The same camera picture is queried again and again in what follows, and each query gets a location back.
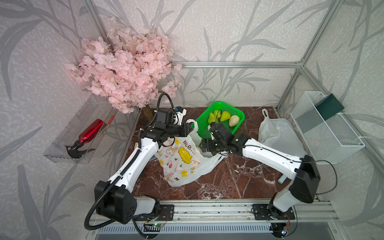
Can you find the green plastic perforated basket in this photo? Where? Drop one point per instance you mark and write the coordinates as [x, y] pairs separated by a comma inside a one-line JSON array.
[[202, 120]]

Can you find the white plastic bag near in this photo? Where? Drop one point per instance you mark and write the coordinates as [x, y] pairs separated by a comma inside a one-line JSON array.
[[280, 135]]

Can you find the patterned white plastic bag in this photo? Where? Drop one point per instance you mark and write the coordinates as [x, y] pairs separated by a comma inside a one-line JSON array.
[[182, 160]]

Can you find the dark green card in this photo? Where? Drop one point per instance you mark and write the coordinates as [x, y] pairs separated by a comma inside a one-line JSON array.
[[329, 106]]

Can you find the green pear top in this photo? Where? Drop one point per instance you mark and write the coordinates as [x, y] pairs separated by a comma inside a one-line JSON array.
[[225, 116]]

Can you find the green pear with stem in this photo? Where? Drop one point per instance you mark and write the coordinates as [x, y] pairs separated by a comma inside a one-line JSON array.
[[212, 118]]

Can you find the green pear front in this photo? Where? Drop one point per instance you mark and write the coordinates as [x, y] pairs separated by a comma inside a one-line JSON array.
[[217, 114]]

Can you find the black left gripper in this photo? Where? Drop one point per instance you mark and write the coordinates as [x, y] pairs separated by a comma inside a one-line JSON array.
[[184, 133]]

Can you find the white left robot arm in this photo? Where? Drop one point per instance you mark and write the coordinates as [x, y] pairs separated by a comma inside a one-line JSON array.
[[114, 201]]

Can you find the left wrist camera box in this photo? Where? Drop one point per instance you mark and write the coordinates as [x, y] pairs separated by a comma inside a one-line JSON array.
[[179, 113]]

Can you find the red black hair brush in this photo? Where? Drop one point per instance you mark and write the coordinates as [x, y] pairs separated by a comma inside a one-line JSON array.
[[87, 136]]

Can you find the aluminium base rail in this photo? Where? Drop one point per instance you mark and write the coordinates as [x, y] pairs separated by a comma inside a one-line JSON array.
[[242, 211]]

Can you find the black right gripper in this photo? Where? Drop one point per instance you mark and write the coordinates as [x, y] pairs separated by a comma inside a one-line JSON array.
[[208, 145]]

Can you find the white pear far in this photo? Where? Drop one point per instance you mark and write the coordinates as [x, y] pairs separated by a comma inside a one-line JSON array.
[[233, 121]]

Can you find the white wire mesh basket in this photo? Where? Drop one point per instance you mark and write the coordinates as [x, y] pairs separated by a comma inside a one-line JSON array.
[[332, 140]]

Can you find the pink cherry blossom tree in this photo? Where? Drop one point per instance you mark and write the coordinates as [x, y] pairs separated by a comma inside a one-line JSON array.
[[127, 71]]

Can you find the clear acrylic wall shelf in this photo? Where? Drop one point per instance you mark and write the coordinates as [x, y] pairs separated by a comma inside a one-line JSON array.
[[94, 108]]

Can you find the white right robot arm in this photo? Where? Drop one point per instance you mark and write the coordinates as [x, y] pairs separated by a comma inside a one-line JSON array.
[[302, 172]]

